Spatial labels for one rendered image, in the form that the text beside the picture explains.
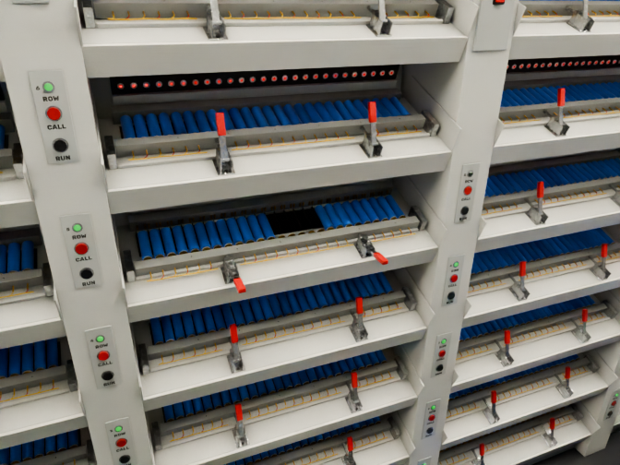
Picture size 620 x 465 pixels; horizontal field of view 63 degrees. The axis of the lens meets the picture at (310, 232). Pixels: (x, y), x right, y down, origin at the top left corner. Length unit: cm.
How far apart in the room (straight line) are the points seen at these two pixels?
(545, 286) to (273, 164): 81
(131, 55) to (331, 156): 36
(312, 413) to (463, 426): 49
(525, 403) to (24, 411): 126
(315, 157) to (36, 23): 44
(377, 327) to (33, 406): 67
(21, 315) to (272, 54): 55
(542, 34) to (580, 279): 67
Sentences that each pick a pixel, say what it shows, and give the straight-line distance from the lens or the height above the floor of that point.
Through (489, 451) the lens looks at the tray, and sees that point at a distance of 174.
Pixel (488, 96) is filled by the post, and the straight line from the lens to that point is 101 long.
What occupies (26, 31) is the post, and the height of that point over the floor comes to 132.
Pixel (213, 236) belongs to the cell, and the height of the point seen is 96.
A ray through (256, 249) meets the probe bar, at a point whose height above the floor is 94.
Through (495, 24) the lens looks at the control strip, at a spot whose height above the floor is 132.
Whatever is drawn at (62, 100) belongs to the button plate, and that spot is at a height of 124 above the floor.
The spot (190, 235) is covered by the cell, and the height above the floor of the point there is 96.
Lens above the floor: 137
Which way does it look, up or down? 26 degrees down
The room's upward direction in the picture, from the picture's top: 1 degrees clockwise
